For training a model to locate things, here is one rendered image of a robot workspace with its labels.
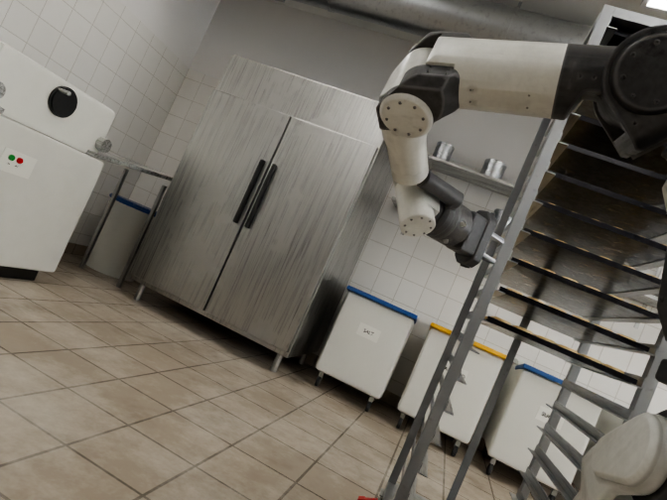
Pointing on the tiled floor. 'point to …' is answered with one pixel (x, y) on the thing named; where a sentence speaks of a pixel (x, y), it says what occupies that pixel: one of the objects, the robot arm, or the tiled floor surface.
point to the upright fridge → (269, 207)
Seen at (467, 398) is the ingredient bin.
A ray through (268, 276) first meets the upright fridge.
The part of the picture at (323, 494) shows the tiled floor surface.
